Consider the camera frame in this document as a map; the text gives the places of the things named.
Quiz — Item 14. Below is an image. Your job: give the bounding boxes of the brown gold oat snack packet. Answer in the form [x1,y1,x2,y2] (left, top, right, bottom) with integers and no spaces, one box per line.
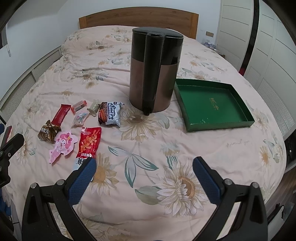
[38,120,61,144]

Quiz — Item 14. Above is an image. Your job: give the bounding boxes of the pink cartoon character snack packet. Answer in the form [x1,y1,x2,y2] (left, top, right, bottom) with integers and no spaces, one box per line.
[48,131,78,164]

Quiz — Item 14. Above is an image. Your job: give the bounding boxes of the red long snack packet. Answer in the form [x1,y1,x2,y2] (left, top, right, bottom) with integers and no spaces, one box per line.
[51,104,71,126]

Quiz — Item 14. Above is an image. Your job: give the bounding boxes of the clear pink cartoon candy packet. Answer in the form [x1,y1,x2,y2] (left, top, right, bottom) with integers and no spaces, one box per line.
[72,110,89,128]

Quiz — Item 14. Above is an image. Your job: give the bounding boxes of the red spicy strip snack packet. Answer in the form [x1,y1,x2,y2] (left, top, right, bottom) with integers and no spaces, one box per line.
[72,127,102,170]

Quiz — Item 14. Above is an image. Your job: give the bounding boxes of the small orange-ended clear packet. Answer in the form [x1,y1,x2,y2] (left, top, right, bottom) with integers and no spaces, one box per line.
[71,100,87,114]

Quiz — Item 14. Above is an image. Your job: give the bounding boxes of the pale green pastry packet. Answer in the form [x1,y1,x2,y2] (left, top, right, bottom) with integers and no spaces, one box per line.
[87,99,100,117]

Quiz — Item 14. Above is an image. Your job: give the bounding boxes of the white radiator cover panel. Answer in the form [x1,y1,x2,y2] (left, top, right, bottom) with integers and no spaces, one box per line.
[1,46,62,122]

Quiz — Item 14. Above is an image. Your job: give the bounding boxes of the floral pink bed quilt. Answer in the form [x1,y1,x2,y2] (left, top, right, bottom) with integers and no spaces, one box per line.
[2,26,287,240]

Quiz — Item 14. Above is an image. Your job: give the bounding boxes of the green shallow tray box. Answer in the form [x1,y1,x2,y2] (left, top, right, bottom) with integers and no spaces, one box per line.
[175,79,255,132]

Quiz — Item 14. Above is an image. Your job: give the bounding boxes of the brown black electric kettle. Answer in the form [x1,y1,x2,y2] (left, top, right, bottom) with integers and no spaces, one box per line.
[129,27,184,115]

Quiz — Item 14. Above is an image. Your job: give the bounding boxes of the wooden nightstand with items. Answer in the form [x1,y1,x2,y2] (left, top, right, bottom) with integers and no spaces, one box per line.
[202,39,226,58]

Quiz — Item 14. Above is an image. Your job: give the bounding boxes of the white wardrobe doors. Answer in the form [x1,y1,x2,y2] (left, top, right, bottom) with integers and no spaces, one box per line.
[216,1,295,138]

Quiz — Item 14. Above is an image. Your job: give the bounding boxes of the wooden headboard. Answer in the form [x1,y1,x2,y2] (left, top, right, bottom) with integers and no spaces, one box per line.
[79,6,199,39]

